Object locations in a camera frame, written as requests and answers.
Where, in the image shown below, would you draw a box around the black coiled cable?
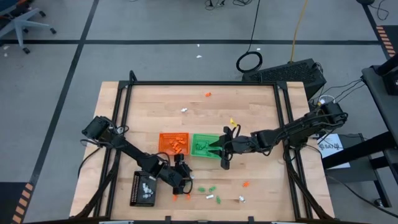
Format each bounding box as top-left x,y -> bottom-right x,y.
235,0 -> 264,74

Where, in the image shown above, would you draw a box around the black plastic basket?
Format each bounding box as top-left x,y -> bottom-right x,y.
129,170 -> 158,207

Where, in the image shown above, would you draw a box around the blue seat office chair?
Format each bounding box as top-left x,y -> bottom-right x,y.
0,0 -> 57,54

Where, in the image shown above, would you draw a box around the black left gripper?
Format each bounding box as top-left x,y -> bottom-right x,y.
157,153 -> 193,195

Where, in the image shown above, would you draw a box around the black metal cart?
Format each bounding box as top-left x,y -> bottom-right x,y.
322,54 -> 398,208

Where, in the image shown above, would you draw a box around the black floor cables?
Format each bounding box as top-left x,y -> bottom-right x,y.
203,0 -> 249,7

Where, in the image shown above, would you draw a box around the green plastic basket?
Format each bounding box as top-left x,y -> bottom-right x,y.
190,133 -> 223,160

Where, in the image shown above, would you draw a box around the black computer tower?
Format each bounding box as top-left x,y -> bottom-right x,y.
241,58 -> 327,100

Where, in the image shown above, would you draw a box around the white paper sheet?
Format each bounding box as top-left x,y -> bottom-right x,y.
317,133 -> 351,170

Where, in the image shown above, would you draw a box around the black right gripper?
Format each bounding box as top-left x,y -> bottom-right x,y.
207,126 -> 261,170

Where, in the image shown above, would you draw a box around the orange plastic basket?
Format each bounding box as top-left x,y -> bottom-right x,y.
158,132 -> 190,156

